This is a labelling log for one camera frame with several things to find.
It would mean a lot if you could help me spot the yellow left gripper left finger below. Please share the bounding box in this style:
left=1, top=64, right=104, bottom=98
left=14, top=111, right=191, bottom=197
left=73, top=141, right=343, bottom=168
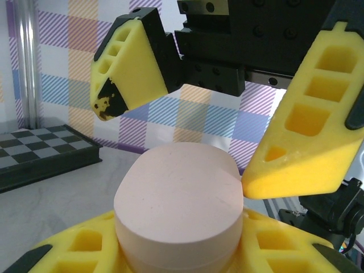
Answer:
left=2, top=209, right=134, bottom=273

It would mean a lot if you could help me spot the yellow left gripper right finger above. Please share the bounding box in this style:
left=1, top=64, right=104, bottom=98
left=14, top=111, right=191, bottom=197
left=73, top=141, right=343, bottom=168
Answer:
left=227, top=207, right=362, bottom=273

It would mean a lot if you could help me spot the pale pink earbud charging case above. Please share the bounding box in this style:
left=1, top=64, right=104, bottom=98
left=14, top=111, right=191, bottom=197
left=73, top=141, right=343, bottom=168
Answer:
left=113, top=142, right=245, bottom=270

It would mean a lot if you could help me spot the black folding chessboard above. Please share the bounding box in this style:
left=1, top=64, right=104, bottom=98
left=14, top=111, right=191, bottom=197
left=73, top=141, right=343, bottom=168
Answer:
left=0, top=124, right=104, bottom=194

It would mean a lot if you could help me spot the aluminium frame post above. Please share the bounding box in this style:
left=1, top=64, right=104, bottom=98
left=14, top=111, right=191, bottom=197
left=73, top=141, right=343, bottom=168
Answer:
left=16, top=0, right=42, bottom=129

